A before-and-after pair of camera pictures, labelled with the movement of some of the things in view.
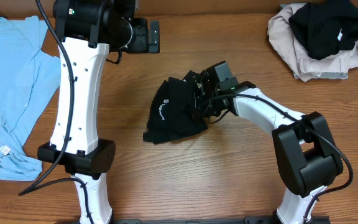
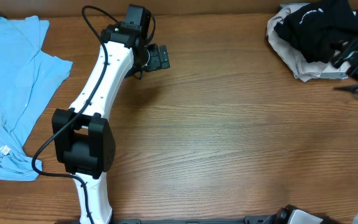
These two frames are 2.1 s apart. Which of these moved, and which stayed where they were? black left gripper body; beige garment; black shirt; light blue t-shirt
Moved: black shirt; black left gripper body
Stayed: beige garment; light blue t-shirt
